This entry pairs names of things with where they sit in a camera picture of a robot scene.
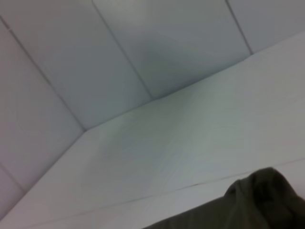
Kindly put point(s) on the dark green FREE T-shirt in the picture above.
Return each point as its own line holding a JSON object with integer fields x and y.
{"x": 250, "y": 205}

